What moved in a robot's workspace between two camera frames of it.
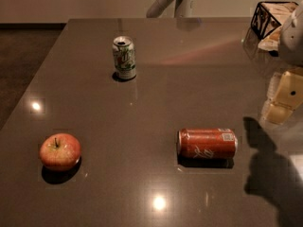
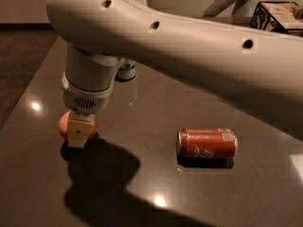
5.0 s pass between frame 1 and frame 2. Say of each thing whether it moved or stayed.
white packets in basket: stayed
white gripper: moved
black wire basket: stayed
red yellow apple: moved
